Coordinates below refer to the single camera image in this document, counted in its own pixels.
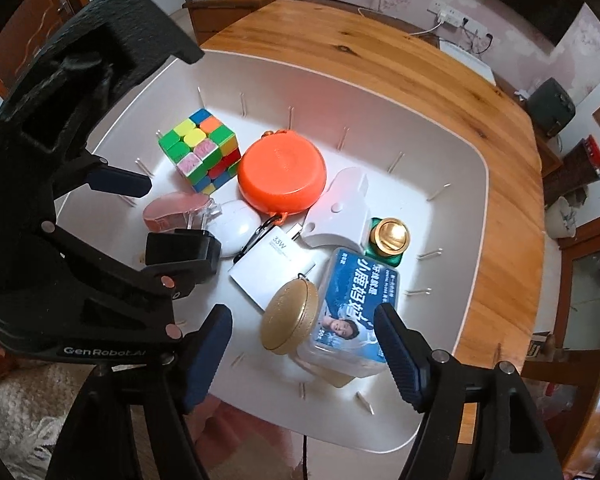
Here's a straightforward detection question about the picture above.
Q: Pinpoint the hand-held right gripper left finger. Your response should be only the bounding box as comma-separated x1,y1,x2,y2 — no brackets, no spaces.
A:
45,304,233,480

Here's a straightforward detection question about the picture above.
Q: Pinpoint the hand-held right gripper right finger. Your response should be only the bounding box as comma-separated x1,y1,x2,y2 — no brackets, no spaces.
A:
373,302,563,480

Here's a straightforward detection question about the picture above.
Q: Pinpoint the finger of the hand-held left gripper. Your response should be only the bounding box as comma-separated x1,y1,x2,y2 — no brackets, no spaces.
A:
42,220,222,306
55,152,153,201

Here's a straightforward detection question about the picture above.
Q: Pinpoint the black charger plug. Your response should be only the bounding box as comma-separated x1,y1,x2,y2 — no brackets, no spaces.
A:
145,228,222,267

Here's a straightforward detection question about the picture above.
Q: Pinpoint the pink case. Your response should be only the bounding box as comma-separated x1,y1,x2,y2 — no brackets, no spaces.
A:
142,191,211,233

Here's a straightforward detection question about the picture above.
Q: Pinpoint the white earbud case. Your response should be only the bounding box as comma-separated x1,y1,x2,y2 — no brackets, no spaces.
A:
207,200,262,259

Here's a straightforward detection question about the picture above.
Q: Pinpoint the clear box with blue label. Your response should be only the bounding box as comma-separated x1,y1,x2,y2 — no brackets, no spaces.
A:
296,246,403,378

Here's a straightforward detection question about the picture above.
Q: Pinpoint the metal carabiner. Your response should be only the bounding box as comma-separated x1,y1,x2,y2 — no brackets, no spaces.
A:
233,220,276,263

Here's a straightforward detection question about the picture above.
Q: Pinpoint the colourful puzzle cube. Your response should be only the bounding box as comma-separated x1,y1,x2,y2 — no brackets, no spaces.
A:
158,108,242,196

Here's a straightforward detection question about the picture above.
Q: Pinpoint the gold round compact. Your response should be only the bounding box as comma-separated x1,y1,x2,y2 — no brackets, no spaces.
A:
260,275,322,356

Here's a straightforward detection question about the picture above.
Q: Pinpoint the white charger plug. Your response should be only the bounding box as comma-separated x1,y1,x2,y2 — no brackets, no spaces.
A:
228,225,317,311

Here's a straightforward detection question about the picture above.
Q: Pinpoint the green bottle with gold cap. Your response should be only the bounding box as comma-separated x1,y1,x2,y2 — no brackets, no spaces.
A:
362,216,411,268

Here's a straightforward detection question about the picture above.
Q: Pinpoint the orange round case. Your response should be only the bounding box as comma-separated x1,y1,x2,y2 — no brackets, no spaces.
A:
237,130,327,213

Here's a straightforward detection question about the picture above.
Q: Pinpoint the white plastic holder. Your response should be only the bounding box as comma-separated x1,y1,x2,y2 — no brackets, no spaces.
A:
302,167,373,250

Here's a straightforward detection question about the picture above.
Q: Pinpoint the white plastic tray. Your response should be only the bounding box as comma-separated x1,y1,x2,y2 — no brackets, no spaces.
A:
55,49,491,453

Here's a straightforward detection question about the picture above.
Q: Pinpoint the cardboard box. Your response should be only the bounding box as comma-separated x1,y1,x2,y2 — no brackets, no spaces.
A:
527,332,556,361

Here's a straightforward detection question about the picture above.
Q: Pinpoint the wooden framed glass door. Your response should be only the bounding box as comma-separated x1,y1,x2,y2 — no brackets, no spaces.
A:
530,240,600,361

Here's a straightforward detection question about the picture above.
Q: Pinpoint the wooden side cabinet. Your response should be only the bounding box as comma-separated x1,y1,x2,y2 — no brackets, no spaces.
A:
182,0,297,46

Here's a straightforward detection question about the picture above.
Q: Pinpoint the white bucket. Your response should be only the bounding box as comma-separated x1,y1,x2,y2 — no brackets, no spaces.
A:
545,196,583,239

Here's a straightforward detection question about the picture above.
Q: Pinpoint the dark patterned tall vase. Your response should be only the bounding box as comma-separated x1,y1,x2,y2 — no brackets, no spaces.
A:
560,140,600,196

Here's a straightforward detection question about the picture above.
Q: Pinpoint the red lid container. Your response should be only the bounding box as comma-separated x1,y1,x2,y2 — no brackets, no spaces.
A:
582,134,600,167

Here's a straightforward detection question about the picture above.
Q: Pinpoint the dark air fryer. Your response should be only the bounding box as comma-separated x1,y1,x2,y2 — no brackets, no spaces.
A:
525,77,577,136

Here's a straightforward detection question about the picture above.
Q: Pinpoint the white set-top box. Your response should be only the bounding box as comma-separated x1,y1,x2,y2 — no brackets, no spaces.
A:
439,40,496,81

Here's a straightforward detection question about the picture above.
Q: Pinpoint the white cable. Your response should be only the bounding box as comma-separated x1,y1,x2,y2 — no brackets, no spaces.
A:
357,7,443,36

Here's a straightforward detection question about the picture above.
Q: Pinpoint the white wall socket panel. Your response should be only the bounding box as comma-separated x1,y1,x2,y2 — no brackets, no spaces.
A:
427,2,493,43

